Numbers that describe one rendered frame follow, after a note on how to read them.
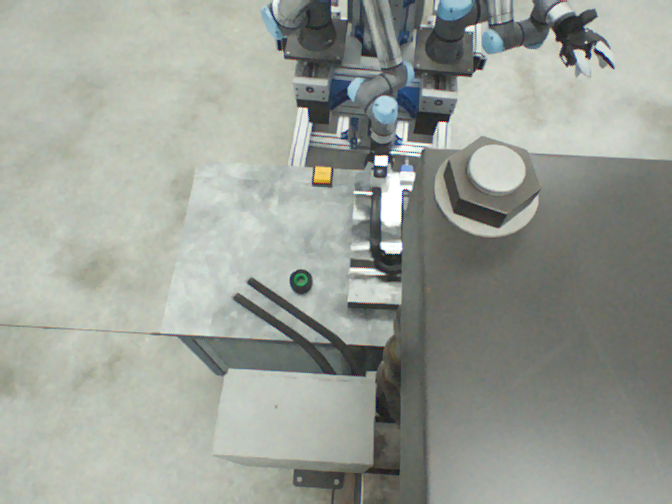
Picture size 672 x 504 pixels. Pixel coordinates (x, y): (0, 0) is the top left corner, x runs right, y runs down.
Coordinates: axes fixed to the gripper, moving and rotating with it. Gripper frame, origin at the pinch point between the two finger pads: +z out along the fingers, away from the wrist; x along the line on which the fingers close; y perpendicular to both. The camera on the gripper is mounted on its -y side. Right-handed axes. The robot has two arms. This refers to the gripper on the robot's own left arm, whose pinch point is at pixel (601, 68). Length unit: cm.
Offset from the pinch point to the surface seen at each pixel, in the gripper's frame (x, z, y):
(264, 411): 106, 62, -19
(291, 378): 100, 57, -18
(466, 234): 69, 60, -68
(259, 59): 94, -178, 132
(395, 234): 63, 8, 44
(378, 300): 76, 28, 47
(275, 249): 106, -4, 49
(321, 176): 81, -27, 49
